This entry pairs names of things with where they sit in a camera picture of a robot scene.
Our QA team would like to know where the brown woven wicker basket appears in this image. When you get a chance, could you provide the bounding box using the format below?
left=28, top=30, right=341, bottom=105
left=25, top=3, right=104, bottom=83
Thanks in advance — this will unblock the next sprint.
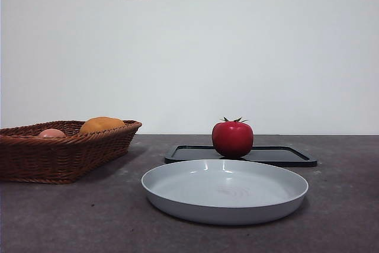
left=0, top=119, right=143, bottom=185

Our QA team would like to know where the orange round fruit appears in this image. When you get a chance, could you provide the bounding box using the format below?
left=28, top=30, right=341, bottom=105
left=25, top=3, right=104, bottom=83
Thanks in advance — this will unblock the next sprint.
left=79, top=116, right=127, bottom=135

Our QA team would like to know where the red tomato with green stem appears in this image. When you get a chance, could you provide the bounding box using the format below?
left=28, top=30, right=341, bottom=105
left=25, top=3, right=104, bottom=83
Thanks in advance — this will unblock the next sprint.
left=211, top=116, right=255, bottom=159

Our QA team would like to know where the pale grey round plate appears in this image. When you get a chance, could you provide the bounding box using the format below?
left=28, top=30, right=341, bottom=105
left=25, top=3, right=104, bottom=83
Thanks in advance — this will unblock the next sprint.
left=140, top=158, right=309, bottom=226

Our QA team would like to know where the black rectangular tray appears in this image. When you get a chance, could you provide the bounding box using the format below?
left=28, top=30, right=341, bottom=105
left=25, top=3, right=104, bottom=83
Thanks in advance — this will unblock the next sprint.
left=164, top=144, right=318, bottom=168

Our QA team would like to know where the pink round fruit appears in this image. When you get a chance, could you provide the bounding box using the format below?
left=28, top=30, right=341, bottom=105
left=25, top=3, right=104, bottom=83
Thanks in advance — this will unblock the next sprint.
left=37, top=128, right=66, bottom=138

